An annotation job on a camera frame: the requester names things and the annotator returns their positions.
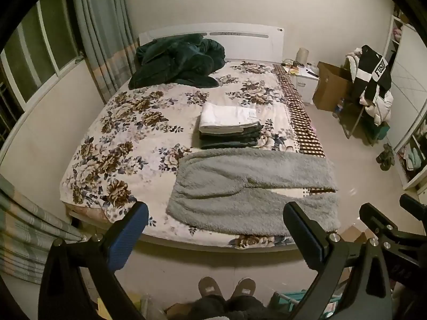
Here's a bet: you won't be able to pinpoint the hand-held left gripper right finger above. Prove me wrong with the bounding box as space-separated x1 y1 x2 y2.
283 202 392 320

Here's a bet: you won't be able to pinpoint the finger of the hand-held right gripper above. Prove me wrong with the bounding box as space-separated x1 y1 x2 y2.
358 203 427 252
399 193 427 217

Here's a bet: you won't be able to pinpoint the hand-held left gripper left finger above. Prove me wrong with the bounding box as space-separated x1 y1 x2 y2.
38 201 157 320

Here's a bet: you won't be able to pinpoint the grey fleece pants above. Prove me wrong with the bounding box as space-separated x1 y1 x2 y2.
166 148 341 237

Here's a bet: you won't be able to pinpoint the dark green folded pants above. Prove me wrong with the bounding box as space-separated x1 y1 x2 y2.
201 138 260 150

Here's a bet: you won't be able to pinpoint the flat cardboard piece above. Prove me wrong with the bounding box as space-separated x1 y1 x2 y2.
340 225 368 245

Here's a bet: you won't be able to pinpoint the brown floor slipper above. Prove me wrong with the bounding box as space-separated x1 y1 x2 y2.
377 143 392 163
379 153 396 171

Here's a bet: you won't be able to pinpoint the person's right slipper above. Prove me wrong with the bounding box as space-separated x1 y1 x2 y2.
230 278 257 299

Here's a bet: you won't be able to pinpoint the person's slipper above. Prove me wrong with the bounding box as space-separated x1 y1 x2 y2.
230 278 257 299
198 277 223 299

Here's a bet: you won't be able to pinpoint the metal chair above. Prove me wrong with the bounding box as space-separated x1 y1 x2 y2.
345 105 390 146

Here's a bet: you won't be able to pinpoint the person's left slipper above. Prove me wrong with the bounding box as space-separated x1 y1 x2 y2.
198 277 223 299

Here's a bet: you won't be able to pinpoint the striped curtain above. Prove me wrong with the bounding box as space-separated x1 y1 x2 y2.
0 177 85 285

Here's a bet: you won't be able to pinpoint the white clothes pile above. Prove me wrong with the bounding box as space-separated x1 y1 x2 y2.
359 90 394 126

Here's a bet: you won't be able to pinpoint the floral bed sheet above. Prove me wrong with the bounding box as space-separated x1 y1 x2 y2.
60 61 326 250

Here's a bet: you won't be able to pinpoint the brown checkered bed cover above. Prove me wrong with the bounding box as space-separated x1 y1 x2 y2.
274 65 326 158

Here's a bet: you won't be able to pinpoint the white wardrobe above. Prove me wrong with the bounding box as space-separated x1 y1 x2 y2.
387 5 427 190

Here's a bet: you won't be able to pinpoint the brown cardboard box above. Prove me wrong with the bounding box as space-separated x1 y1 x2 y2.
313 62 355 112

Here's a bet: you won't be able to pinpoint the black and white jacket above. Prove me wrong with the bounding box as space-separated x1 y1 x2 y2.
350 45 392 107

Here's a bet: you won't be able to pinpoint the white nightstand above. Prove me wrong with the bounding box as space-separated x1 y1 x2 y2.
287 63 320 105

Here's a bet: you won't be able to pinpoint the dark green blanket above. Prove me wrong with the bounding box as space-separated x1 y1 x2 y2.
128 34 226 90

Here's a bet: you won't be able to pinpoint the white bed headboard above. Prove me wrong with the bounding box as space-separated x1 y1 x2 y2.
138 23 284 64

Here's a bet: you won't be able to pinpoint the grey-green curtain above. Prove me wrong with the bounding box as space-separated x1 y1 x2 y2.
71 0 141 105

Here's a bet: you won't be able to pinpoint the window with white frame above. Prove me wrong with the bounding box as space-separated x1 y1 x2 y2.
0 0 85 117

